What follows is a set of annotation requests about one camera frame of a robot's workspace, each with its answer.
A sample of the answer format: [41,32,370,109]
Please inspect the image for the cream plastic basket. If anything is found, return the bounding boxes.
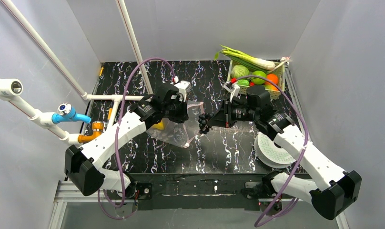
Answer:
[227,60,287,100]

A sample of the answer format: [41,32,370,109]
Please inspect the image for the green white leek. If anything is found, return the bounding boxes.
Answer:
[214,45,276,70]

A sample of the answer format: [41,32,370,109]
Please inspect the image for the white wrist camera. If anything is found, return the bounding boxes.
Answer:
[175,81,192,102]
[223,81,240,103]

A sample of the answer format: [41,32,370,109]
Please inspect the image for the white pvc pipe frame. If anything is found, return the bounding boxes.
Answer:
[0,0,141,146]

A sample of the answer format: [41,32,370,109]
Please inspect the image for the orange fruit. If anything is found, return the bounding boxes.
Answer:
[266,74,279,85]

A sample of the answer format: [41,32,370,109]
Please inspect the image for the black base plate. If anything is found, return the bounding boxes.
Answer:
[125,174,273,211]

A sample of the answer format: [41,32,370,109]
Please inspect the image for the orange pipe fitting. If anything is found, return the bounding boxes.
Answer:
[78,121,105,145]

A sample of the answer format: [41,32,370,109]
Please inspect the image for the white tape roll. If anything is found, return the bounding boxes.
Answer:
[254,133,295,169]

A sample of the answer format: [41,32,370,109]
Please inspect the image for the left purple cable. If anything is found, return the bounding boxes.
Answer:
[98,57,179,220]

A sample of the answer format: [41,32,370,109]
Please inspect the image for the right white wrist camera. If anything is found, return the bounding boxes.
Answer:
[223,81,240,103]

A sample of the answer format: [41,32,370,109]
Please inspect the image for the clear zip top bag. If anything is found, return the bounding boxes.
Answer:
[146,100,204,148]

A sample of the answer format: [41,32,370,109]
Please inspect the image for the green apple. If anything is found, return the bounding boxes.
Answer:
[251,70,268,85]

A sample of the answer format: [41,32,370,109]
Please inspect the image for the green cucumber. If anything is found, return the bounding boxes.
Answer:
[236,79,250,87]

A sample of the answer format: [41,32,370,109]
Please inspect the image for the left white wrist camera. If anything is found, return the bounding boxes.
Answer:
[175,81,192,102]

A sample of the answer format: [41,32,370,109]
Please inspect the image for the blue pipe fitting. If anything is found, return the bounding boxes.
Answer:
[51,103,91,124]

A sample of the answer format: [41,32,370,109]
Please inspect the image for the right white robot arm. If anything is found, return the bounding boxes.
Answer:
[199,85,362,220]

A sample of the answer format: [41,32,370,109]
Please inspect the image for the yellow bell pepper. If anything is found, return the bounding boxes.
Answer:
[152,120,165,130]

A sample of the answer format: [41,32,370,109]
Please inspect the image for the aluminium frame rail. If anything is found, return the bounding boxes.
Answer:
[56,60,338,229]

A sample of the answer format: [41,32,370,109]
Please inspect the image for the green cabbage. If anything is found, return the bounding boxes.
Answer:
[231,65,250,79]

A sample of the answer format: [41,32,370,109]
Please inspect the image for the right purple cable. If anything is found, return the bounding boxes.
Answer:
[230,75,309,228]

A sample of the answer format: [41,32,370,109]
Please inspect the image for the purple cable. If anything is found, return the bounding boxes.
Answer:
[230,75,309,228]
[98,57,179,220]

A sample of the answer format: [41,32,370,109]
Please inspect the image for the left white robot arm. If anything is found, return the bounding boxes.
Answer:
[65,81,191,196]

